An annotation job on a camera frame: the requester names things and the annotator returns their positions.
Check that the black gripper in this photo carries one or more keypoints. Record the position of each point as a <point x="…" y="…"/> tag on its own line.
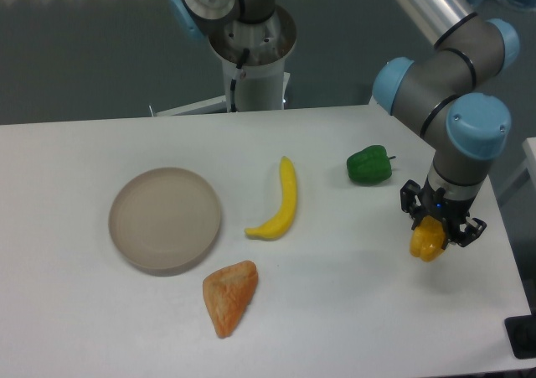
<point x="459" y="227"/>

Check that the yellow toy bell pepper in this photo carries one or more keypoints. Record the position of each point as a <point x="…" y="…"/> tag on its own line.
<point x="427" y="240"/>

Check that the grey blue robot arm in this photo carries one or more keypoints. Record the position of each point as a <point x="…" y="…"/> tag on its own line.
<point x="436" y="99"/>

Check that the green toy bell pepper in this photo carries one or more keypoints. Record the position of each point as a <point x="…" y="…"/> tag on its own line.
<point x="370" y="166"/>

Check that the beige round plate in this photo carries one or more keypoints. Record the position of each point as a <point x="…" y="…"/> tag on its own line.
<point x="165" y="221"/>

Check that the white furniture edge at right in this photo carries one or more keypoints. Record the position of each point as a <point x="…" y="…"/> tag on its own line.
<point x="522" y="174"/>

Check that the black device at table edge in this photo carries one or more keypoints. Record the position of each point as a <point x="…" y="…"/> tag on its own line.
<point x="521" y="335"/>

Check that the yellow toy banana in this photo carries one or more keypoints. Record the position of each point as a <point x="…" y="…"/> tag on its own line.
<point x="279" y="224"/>

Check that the orange toy bread wedge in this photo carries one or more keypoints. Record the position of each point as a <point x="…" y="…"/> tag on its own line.
<point x="227" y="294"/>

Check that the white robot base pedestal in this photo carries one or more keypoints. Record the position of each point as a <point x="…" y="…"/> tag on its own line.
<point x="253" y="59"/>

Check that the white metal frame bracket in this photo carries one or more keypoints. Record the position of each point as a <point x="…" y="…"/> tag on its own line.
<point x="210" y="106"/>

